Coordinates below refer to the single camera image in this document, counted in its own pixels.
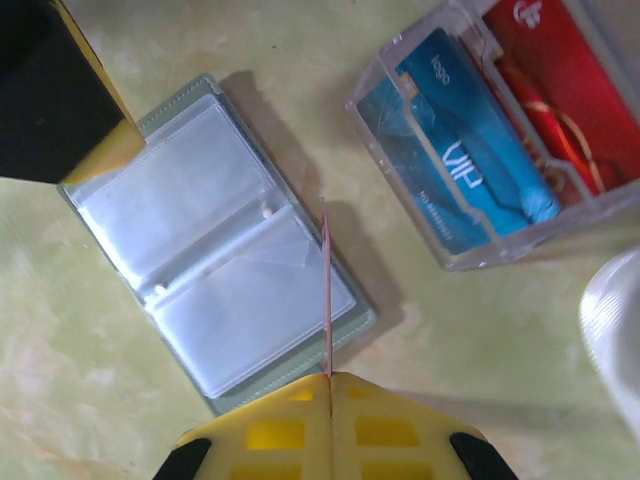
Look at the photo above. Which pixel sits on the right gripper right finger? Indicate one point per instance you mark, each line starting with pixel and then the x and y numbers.
pixel 390 435

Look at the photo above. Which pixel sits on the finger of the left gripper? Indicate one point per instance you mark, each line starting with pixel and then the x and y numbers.
pixel 50 90

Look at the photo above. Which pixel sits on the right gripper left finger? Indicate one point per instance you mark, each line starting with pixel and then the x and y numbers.
pixel 280 435

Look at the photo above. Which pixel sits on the red plastic card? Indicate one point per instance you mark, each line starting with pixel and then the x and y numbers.
pixel 327 300
pixel 560 75

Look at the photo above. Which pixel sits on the grey-green card holder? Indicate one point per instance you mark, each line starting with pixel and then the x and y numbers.
pixel 200 225

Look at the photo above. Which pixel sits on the blue plastic card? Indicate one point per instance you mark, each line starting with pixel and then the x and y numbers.
pixel 395 140

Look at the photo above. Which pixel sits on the blue VIP card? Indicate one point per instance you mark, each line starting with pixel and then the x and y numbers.
pixel 480 130

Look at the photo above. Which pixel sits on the clear acrylic card box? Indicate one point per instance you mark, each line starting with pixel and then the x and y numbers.
pixel 500 252

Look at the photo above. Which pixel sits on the white square container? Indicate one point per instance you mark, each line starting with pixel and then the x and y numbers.
pixel 615 325

